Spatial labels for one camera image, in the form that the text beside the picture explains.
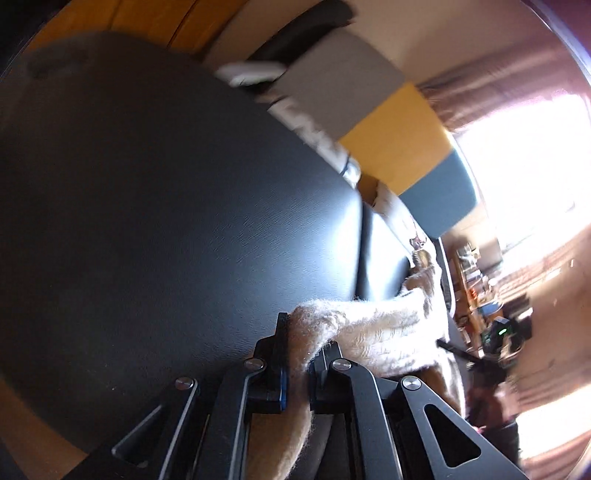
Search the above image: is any deer print pillow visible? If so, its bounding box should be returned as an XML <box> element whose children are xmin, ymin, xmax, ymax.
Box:
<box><xmin>373</xmin><ymin>181</ymin><xmax>437</xmax><ymax>275</ymax></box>

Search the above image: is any pink curtain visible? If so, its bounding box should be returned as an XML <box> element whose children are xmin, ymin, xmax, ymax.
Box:
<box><xmin>418</xmin><ymin>37</ymin><xmax>590</xmax><ymax>133</ymax></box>

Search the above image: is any wooden side table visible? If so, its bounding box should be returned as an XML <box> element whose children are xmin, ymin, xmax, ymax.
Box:
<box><xmin>452</xmin><ymin>242</ymin><xmax>503</xmax><ymax>348</ymax></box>

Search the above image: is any black leather ottoman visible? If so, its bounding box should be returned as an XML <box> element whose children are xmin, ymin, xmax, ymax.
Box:
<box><xmin>1</xmin><ymin>33</ymin><xmax>409</xmax><ymax>452</ymax></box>

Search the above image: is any grey yellow blue sofa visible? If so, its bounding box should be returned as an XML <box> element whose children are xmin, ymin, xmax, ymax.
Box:
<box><xmin>202</xmin><ymin>0</ymin><xmax>478</xmax><ymax>319</ymax></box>

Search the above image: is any geometric print pillow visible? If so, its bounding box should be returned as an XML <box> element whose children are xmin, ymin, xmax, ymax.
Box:
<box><xmin>257</xmin><ymin>93</ymin><xmax>362</xmax><ymax>189</ymax></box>

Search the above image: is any cream knitted sweater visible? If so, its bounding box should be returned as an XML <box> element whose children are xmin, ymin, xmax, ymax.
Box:
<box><xmin>246</xmin><ymin>250</ymin><xmax>466</xmax><ymax>479</ymax></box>

